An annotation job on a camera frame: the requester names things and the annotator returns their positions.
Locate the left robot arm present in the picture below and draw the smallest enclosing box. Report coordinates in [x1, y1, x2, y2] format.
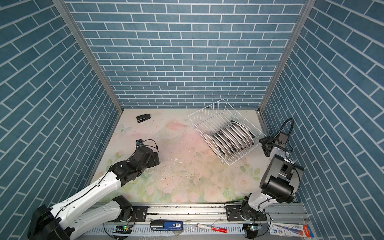
[27, 146, 160, 240]

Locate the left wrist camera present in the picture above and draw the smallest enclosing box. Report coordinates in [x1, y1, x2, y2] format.
[135, 139, 145, 148]

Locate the plate with red lettering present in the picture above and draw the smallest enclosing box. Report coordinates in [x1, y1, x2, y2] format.
[218, 130, 239, 154]

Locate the plate with orange sun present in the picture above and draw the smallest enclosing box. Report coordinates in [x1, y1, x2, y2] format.
[207, 135, 230, 162]

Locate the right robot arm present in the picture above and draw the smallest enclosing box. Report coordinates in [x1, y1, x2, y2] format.
[225, 133, 304, 222]

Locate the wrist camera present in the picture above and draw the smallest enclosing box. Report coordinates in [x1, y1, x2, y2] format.
[135, 139, 145, 148]
[275, 118, 295, 145]

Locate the plate with green rim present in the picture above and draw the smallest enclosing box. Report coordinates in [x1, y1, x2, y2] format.
[213, 133, 234, 157]

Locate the white wire dish rack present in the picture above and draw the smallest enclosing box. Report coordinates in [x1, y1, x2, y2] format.
[189, 99, 266, 166]

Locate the white toothpaste box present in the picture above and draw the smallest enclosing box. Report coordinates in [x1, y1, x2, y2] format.
[268, 223, 315, 238]

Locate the aluminium mounting rail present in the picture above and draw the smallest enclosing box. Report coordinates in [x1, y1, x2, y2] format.
[80, 203, 313, 237]

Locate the white plate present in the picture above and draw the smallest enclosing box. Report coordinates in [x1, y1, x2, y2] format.
[222, 127, 243, 152]
[225, 125, 248, 149]
[231, 120, 256, 139]
[231, 122, 255, 145]
[228, 123, 251, 147]

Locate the red handled screwdriver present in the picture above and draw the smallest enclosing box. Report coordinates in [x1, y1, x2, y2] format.
[197, 224, 228, 234]

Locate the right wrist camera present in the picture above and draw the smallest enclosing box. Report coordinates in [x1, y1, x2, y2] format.
[275, 118, 295, 145]

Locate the blue black handheld device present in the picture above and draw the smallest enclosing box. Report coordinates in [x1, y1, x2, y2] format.
[150, 220, 184, 231]

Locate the right controller board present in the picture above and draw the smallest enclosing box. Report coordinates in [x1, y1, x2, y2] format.
[243, 224, 263, 235]

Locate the controller board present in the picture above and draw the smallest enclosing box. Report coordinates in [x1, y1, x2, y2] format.
[243, 224, 263, 235]
[113, 225, 132, 235]

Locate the left controller board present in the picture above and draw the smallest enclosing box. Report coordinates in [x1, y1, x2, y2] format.
[113, 225, 132, 235]

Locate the black stapler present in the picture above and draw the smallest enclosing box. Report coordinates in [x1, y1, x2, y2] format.
[136, 114, 151, 123]

